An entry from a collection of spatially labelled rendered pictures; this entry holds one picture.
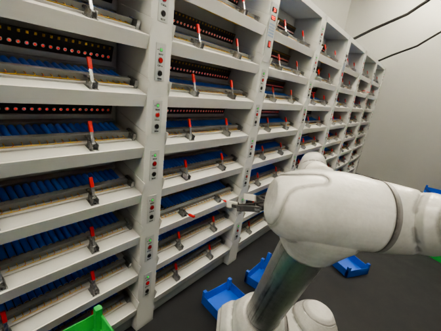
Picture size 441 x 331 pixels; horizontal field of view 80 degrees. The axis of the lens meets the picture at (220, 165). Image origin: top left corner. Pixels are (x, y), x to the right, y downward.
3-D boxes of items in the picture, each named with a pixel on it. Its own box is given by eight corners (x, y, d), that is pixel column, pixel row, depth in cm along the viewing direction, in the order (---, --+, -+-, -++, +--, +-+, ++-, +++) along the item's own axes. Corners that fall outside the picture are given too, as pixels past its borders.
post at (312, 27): (281, 226, 237) (327, 16, 187) (276, 230, 229) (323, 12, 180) (262, 217, 248) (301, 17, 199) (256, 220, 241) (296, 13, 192)
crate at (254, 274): (302, 291, 161) (305, 281, 159) (288, 310, 146) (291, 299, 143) (260, 266, 178) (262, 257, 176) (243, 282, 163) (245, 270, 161)
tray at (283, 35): (312, 57, 189) (321, 37, 183) (271, 39, 143) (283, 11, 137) (289, 48, 199) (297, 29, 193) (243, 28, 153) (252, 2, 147)
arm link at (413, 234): (410, 194, 58) (350, 183, 58) (501, 189, 40) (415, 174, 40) (407, 255, 56) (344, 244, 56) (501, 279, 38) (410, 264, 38)
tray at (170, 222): (236, 201, 163) (241, 189, 159) (156, 236, 117) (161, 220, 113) (213, 183, 173) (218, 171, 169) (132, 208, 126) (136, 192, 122)
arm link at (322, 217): (275, 370, 87) (209, 360, 86) (272, 317, 99) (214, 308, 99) (425, 230, 38) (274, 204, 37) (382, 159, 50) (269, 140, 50)
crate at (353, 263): (367, 274, 187) (371, 264, 184) (346, 278, 179) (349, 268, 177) (336, 248, 213) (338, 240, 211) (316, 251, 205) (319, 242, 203)
